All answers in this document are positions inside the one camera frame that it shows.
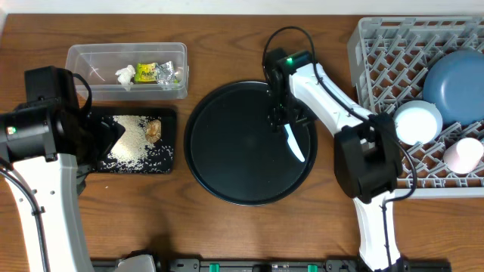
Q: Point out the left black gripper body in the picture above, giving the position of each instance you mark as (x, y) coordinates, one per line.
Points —
(110, 133)

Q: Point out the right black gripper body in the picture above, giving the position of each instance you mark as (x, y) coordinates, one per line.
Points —
(284, 116)

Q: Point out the light blue plastic spoon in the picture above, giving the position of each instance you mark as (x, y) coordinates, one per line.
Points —
(292, 143)

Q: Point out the brown food scrap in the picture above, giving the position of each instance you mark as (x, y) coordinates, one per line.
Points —
(153, 131)

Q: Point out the white tissue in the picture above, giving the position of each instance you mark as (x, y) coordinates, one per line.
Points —
(125, 76)

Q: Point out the green yellow wrapper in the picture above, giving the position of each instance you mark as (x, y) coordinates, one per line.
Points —
(146, 73)

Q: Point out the foil wrapper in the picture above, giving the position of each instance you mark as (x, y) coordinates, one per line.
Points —
(166, 74)

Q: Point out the white light-blue bowl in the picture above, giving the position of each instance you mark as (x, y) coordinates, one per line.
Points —
(417, 122)

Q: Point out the dark blue plate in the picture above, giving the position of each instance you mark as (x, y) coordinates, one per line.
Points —
(455, 85)

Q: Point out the pink cup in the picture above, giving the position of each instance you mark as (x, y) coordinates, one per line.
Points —
(463, 156)

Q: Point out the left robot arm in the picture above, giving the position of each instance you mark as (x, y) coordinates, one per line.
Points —
(47, 150)

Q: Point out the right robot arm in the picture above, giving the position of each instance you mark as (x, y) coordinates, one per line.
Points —
(367, 159)

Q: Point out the grey dishwasher rack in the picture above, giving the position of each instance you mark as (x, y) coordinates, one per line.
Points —
(389, 58)

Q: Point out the scattered rice grains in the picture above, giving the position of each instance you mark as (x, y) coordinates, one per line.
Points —
(132, 153)

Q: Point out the black rectangular tray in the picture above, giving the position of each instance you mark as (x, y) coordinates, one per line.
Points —
(167, 115)

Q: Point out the round black serving tray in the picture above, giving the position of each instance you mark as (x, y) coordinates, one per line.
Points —
(233, 152)

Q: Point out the clear plastic bin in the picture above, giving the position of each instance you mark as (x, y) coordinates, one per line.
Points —
(97, 64)

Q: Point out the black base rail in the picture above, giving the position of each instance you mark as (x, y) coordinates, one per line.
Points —
(345, 264)

